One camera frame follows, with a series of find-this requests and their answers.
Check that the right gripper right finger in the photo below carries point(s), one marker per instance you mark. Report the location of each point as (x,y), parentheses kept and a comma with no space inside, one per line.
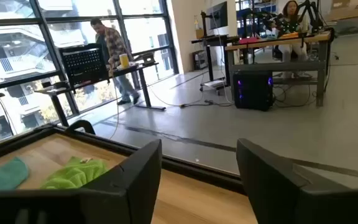
(269,186)

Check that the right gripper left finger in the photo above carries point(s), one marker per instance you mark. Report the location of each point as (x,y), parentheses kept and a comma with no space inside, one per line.
(135,186)

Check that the green cloth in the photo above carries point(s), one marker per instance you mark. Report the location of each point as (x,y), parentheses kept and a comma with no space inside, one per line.
(73,174)

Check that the teal microfiber towel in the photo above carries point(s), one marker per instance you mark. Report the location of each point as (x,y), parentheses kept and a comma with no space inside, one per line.
(5,175)

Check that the black background robot arm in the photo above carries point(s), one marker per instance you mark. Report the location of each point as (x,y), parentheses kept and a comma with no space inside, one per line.
(259,23)
(311,15)

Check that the black standing desk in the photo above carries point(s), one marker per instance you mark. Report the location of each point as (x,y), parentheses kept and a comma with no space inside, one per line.
(145,90)

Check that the black computer tower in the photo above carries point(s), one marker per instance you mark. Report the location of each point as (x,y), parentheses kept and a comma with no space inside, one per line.
(252,90)

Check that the white wheeled base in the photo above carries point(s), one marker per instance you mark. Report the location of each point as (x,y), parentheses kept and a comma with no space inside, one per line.
(213,84)

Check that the wooden top workbench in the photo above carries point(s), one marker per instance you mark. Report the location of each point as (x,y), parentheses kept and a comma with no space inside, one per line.
(278,66)

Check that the yellow cup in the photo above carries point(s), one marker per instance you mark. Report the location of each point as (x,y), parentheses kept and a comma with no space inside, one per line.
(124,60)

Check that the black laptop stand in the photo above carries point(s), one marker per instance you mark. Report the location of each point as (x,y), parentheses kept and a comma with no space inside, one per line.
(145,58)

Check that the black perforated panel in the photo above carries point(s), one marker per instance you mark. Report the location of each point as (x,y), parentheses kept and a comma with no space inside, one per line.
(84,65)

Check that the person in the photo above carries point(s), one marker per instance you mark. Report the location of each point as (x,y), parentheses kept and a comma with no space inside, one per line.
(113,46)
(291,11)

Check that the small black box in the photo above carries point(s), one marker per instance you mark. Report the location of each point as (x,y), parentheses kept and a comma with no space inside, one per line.
(200,59)

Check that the pink cloth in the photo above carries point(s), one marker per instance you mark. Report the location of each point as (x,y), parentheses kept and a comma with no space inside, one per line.
(249,40)

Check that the orange item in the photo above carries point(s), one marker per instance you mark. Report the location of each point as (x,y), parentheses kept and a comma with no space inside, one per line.
(289,35)

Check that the black monitor desk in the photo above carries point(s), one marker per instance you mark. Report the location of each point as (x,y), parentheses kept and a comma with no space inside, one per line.
(216,40)

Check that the small cardboard box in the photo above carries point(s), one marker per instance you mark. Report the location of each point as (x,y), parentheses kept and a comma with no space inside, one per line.
(199,33)

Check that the spray bottle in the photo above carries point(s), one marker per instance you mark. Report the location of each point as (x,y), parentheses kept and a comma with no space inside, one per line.
(196,22)

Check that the black monitor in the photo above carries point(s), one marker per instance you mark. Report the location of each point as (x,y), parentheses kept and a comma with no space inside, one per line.
(218,15)

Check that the wooden shelf rack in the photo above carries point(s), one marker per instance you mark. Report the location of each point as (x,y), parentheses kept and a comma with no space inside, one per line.
(350,15)

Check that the black frame bracket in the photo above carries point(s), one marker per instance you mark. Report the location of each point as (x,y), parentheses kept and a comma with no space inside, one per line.
(79,122)

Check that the black framed window wall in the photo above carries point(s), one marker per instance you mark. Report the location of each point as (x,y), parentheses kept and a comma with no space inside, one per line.
(11,46)

